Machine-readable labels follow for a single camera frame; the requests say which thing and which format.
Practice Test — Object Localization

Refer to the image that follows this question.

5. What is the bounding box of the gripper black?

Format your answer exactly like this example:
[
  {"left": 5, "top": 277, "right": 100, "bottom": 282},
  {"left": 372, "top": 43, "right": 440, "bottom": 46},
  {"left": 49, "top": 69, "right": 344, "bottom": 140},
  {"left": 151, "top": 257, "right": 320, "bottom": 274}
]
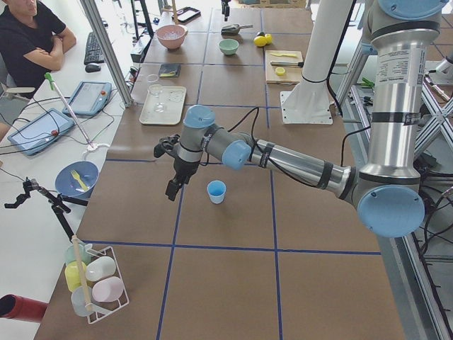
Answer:
[
  {"left": 221, "top": 0, "right": 230, "bottom": 21},
  {"left": 165, "top": 156, "right": 200, "bottom": 201}
]

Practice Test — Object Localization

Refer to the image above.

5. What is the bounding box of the green bowl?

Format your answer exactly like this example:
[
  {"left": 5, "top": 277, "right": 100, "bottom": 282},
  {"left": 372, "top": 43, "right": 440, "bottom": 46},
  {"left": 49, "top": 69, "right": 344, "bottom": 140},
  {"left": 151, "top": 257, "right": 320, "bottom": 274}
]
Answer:
[{"left": 218, "top": 39, "right": 239, "bottom": 56}]

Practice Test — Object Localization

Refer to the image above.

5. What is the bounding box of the light blue plastic cup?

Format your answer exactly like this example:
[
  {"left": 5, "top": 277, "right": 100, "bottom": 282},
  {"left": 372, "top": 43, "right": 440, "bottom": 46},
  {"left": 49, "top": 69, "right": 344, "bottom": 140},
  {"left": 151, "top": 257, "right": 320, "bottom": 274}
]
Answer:
[{"left": 207, "top": 180, "right": 227, "bottom": 204}]

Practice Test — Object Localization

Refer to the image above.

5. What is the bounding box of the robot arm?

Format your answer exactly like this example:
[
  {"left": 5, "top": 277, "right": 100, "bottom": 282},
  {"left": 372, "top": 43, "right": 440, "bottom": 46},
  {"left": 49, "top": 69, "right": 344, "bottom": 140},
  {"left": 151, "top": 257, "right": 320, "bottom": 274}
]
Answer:
[{"left": 154, "top": 1, "right": 445, "bottom": 238}]

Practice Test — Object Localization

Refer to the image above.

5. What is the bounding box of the pink bowl with ice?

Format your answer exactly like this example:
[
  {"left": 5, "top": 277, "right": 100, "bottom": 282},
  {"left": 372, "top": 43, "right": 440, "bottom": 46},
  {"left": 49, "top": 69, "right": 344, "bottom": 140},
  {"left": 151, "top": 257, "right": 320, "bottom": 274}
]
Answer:
[{"left": 156, "top": 25, "right": 188, "bottom": 50}]

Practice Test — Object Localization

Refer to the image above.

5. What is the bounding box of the dark blue bowl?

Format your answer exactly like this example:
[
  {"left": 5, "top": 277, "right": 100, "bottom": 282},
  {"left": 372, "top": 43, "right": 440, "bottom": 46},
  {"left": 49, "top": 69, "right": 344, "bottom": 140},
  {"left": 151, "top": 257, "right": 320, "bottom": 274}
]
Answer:
[{"left": 55, "top": 161, "right": 99, "bottom": 200}]

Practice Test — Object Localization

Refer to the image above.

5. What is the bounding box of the metal scoop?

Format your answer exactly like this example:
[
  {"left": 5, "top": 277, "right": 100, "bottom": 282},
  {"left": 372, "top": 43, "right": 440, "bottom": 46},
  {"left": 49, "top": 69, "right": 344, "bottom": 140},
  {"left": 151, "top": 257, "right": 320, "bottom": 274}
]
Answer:
[{"left": 221, "top": 24, "right": 253, "bottom": 35}]

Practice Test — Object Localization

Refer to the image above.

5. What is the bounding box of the whole yellow lemon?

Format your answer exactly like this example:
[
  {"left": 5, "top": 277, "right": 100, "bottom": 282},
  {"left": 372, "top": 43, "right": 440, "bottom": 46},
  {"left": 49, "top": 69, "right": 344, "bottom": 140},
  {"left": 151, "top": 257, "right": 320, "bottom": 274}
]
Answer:
[{"left": 253, "top": 35, "right": 268, "bottom": 47}]

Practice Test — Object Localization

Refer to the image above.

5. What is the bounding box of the wooden cutting board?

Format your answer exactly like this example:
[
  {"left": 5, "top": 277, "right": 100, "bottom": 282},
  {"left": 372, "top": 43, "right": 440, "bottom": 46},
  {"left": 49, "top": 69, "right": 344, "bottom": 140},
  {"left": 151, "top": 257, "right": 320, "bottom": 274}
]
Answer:
[{"left": 265, "top": 50, "right": 304, "bottom": 84}]

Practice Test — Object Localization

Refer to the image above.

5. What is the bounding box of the lemon half slice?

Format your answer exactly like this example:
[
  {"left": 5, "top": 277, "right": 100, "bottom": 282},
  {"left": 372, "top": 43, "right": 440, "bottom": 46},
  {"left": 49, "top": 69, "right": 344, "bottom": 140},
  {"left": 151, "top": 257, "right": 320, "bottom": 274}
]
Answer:
[{"left": 275, "top": 67, "right": 286, "bottom": 77}]

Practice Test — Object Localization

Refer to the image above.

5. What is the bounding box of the yellow plastic knife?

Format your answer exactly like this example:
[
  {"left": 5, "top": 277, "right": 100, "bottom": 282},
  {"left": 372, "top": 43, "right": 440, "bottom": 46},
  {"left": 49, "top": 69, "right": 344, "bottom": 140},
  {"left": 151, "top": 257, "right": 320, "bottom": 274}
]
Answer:
[{"left": 270, "top": 52, "right": 298, "bottom": 58}]

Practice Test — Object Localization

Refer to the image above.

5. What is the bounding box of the cream bear tray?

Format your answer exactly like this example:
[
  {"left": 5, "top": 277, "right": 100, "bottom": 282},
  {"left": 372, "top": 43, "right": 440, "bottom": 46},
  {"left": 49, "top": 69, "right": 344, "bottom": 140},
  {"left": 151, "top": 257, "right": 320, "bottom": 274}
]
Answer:
[{"left": 139, "top": 84, "right": 186, "bottom": 125}]

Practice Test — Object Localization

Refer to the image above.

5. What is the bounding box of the grey folded cloth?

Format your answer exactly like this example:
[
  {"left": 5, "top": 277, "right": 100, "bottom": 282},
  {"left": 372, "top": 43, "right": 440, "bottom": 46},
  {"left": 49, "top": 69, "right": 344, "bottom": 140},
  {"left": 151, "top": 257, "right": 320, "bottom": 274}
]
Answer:
[{"left": 158, "top": 63, "right": 181, "bottom": 78}]

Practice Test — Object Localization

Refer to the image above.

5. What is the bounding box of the white stand with rod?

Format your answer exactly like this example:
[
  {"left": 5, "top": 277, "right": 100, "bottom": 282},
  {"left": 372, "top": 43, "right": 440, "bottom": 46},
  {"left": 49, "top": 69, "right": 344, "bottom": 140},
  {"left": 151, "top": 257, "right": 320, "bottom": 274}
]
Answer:
[{"left": 45, "top": 72, "right": 110, "bottom": 160}]

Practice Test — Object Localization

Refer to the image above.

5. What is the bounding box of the yellow plastic fork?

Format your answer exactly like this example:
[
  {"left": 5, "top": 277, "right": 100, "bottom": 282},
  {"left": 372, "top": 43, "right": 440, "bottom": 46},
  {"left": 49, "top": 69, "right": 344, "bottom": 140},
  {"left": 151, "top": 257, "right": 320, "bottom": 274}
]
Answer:
[{"left": 70, "top": 169, "right": 88, "bottom": 192}]

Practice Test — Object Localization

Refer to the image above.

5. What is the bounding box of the clear wine glass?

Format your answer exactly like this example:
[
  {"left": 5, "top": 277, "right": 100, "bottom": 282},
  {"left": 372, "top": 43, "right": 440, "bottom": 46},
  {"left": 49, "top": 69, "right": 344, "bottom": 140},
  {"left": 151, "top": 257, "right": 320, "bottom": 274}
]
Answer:
[{"left": 148, "top": 84, "right": 166, "bottom": 113}]

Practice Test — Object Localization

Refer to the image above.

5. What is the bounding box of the white cup in rack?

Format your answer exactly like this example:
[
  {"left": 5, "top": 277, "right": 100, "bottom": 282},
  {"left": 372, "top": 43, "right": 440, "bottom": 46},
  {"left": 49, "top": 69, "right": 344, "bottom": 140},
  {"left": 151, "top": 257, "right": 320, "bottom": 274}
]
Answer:
[{"left": 85, "top": 256, "right": 116, "bottom": 282}]

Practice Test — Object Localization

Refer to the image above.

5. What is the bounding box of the pink cup in rack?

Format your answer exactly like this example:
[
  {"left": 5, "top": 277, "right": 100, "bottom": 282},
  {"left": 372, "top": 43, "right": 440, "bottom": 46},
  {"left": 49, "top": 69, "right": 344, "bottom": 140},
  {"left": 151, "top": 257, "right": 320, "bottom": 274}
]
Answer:
[{"left": 92, "top": 276, "right": 124, "bottom": 302}]

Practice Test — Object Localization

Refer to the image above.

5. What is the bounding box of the blue teach pendant far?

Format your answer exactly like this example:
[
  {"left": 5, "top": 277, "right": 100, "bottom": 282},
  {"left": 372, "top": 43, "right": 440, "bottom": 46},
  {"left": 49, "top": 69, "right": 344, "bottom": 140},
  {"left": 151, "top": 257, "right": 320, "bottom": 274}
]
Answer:
[{"left": 68, "top": 81, "right": 113, "bottom": 117}]

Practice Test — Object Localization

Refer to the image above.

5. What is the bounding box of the blue teach pendant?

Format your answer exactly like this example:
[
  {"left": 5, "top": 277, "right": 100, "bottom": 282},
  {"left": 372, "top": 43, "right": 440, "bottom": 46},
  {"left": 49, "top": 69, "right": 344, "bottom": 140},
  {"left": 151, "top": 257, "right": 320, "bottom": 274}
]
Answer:
[
  {"left": 7, "top": 108, "right": 75, "bottom": 156},
  {"left": 68, "top": 81, "right": 113, "bottom": 117}
]

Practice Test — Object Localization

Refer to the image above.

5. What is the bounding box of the green cup in rack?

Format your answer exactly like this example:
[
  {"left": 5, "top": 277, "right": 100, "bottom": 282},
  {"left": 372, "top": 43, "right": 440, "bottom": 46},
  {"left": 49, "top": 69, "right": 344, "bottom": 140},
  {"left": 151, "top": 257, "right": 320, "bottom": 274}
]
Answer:
[{"left": 64, "top": 244, "right": 91, "bottom": 265}]

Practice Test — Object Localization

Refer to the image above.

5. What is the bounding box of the yellow cup in rack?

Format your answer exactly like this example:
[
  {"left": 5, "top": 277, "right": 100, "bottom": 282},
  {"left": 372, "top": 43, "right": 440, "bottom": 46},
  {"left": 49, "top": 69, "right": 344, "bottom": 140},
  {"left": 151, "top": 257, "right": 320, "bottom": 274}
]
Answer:
[{"left": 64, "top": 261, "right": 81, "bottom": 292}]

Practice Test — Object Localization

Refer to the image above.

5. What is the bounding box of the black keyboard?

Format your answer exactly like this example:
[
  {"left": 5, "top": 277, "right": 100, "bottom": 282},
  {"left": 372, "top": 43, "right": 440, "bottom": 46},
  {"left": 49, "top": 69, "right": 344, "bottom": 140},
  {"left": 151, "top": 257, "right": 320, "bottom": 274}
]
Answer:
[{"left": 84, "top": 32, "right": 105, "bottom": 65}]

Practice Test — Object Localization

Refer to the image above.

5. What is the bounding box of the clear cup in rack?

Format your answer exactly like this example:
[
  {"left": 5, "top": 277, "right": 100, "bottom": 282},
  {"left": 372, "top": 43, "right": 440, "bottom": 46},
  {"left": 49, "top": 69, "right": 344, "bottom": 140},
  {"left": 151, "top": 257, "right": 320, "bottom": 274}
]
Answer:
[{"left": 71, "top": 286, "right": 93, "bottom": 317}]

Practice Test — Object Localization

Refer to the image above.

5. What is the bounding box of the blue teach pendant near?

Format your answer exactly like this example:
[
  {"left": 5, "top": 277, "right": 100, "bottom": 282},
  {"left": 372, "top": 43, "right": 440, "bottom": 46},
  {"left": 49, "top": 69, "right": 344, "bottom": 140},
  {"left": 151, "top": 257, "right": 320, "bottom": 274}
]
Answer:
[{"left": 7, "top": 108, "right": 75, "bottom": 156}]

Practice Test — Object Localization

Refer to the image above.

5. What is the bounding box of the black computer mouse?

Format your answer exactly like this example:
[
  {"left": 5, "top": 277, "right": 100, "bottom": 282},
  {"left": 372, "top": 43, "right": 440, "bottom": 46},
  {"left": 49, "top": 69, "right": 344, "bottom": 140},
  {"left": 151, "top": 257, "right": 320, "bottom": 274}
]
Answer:
[{"left": 85, "top": 63, "right": 101, "bottom": 73}]

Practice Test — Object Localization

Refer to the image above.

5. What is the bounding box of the seated person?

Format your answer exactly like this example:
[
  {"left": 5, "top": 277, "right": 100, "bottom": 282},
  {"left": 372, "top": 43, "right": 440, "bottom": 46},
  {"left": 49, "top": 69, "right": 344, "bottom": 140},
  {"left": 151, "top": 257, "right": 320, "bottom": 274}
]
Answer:
[{"left": 0, "top": 0, "right": 78, "bottom": 142}]

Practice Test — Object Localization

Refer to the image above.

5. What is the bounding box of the red cylinder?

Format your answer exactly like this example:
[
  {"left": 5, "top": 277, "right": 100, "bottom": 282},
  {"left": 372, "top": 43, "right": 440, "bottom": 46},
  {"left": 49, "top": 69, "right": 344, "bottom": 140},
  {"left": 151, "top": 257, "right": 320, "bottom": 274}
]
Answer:
[{"left": 1, "top": 294, "right": 48, "bottom": 322}]

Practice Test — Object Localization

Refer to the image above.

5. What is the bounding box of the steel knife handle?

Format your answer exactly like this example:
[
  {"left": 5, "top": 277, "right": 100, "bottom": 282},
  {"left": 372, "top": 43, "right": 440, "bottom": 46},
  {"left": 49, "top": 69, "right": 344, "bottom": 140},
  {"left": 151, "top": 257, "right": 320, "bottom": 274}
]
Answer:
[{"left": 270, "top": 61, "right": 304, "bottom": 68}]

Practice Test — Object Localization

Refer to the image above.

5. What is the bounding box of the white wire cup rack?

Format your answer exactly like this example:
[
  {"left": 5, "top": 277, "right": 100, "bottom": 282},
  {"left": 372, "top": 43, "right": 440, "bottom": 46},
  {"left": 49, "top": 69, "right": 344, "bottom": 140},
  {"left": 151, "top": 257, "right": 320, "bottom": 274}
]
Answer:
[{"left": 66, "top": 243, "right": 130, "bottom": 324}]

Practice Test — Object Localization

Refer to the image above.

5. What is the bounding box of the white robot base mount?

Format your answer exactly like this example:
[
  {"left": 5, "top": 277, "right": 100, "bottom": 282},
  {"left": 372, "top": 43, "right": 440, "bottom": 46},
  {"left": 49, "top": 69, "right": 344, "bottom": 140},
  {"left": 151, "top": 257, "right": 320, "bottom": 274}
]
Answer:
[{"left": 280, "top": 0, "right": 355, "bottom": 125}]

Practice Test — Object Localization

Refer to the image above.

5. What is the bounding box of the aluminium frame post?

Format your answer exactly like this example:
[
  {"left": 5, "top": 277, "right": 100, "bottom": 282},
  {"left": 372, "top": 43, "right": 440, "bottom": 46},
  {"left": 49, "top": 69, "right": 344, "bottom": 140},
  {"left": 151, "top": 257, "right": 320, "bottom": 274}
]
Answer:
[{"left": 81, "top": 0, "right": 133, "bottom": 108}]

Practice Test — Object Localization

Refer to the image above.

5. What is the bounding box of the wooden rack handle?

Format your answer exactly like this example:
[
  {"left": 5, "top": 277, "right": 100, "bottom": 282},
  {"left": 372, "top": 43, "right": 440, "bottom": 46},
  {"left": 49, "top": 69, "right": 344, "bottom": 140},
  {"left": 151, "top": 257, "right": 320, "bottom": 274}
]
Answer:
[{"left": 71, "top": 235, "right": 93, "bottom": 312}]

